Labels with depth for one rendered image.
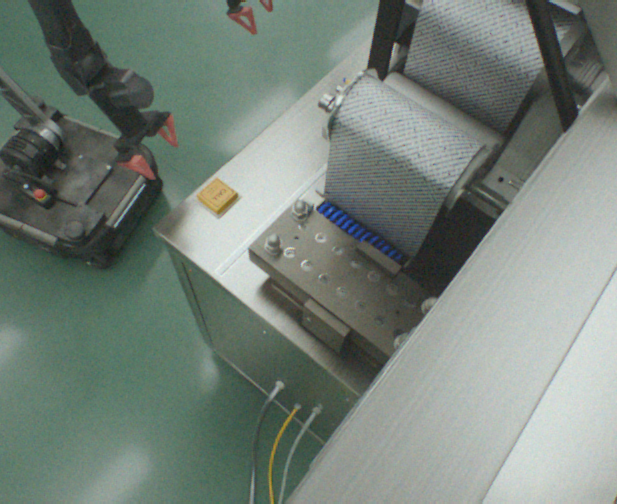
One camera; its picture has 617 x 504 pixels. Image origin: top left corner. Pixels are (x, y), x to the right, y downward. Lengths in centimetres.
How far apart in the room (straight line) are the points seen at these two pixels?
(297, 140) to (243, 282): 42
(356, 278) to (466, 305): 70
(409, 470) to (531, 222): 19
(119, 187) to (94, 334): 58
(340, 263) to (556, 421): 58
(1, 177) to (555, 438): 215
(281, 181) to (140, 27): 202
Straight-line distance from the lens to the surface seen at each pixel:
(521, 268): 37
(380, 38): 125
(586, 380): 62
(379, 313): 101
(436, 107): 104
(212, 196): 125
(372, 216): 105
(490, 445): 33
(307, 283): 102
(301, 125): 141
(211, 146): 254
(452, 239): 108
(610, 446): 61
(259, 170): 132
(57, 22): 100
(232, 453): 198
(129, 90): 102
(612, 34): 47
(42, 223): 219
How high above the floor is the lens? 196
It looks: 62 degrees down
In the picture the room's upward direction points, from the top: 6 degrees clockwise
